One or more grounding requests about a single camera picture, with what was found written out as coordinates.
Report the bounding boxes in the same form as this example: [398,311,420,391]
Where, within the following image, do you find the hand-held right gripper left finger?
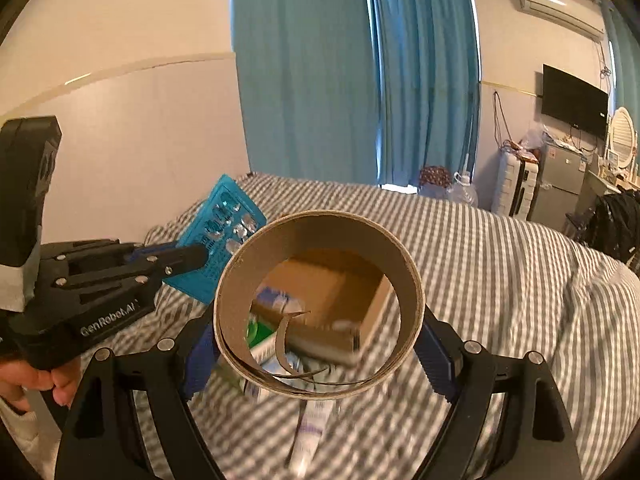
[54,302,226,480]

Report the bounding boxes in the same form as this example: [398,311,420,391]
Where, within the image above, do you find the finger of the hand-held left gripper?
[50,244,210,306]
[41,240,180,267]

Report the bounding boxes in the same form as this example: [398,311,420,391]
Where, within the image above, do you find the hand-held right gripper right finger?
[414,305,584,480]

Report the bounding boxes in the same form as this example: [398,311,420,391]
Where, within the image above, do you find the blue pill blister pack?
[177,174,268,305]

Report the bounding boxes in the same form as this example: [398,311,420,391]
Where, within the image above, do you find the brown cardboard tape roll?
[213,210,426,401]

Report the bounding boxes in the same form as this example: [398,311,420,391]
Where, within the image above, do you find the person's left forearm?
[0,399,61,480]

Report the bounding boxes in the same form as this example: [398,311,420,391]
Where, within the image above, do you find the person's left hand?
[0,354,84,413]

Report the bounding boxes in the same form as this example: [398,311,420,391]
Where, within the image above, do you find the green and white packet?
[244,317,281,361]

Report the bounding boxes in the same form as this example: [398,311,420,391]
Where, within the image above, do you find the grey striped bed blanket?
[75,172,640,480]

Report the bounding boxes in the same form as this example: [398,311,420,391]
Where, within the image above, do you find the blue and white small box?
[256,286,303,317]

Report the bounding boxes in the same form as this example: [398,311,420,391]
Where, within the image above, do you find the white tube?
[286,399,342,480]

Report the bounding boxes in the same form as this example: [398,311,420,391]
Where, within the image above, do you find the brown cardboard box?
[250,257,394,367]

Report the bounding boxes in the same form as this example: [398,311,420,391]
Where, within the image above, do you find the clear water jug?
[446,170,479,207]

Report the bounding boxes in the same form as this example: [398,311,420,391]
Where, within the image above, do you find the patterned red bag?
[418,164,454,197]

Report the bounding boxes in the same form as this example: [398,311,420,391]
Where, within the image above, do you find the white suitcase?
[491,151,542,219]

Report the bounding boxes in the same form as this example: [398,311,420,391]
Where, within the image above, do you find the grey small refrigerator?
[526,141,595,231]

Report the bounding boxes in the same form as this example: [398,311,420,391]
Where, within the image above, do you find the teal window curtain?
[230,0,484,194]

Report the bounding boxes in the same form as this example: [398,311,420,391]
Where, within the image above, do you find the black backpack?
[582,191,640,267]

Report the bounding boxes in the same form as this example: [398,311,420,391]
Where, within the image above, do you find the clear plastic bag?
[519,126,552,162]

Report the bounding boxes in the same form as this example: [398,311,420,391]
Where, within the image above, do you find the white oval mirror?
[606,106,640,171]

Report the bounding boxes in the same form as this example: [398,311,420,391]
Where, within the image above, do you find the teal side curtain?
[599,0,640,113]

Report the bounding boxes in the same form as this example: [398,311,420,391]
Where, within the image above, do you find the white air conditioner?
[515,0,606,42]

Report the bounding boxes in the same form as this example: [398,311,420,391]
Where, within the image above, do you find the hanging black cable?
[492,89,515,150]

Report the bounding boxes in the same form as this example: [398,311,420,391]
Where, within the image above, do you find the black wall television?
[541,63,610,137]

